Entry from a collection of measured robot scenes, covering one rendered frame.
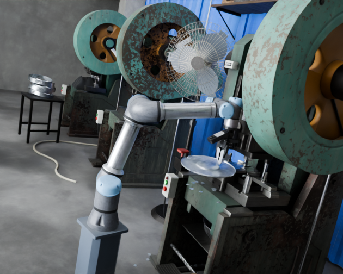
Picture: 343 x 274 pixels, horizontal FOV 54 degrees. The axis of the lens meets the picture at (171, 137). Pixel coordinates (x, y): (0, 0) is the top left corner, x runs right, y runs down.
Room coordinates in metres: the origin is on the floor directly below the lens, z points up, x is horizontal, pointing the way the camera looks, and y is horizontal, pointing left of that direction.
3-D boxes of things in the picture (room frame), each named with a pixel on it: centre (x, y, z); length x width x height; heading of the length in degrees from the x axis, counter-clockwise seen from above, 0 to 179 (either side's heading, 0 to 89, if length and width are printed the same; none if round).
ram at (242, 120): (1.83, -0.41, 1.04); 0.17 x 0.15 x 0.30; 119
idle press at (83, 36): (5.06, 0.98, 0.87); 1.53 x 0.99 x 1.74; 122
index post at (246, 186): (1.64, -0.42, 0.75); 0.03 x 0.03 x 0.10; 29
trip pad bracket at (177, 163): (2.01, -0.10, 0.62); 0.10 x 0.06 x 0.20; 29
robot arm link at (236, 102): (1.76, -0.29, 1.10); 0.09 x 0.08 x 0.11; 103
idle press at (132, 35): (3.54, 0.07, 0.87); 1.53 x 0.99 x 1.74; 117
